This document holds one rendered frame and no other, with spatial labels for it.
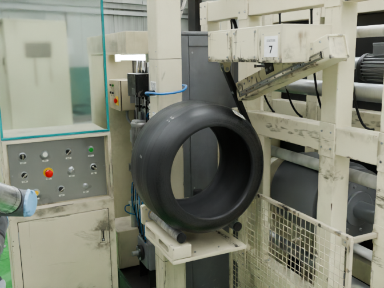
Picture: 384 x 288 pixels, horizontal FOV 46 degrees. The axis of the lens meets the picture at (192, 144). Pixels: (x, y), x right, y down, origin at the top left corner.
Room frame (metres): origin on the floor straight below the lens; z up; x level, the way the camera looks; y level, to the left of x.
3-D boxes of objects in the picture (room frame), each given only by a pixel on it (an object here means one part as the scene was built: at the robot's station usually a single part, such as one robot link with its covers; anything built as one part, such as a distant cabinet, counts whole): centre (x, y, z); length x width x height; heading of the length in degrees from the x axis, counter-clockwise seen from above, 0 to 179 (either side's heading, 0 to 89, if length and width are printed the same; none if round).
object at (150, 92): (2.28, 0.13, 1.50); 0.19 x 0.19 x 0.06; 25
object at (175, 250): (2.00, 0.13, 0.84); 0.36 x 0.09 x 0.06; 25
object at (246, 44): (2.07, -0.32, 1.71); 0.61 x 0.25 x 0.15; 25
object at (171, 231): (1.99, 0.12, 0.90); 0.35 x 0.05 x 0.05; 25
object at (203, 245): (2.06, 0.00, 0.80); 0.37 x 0.36 x 0.02; 115
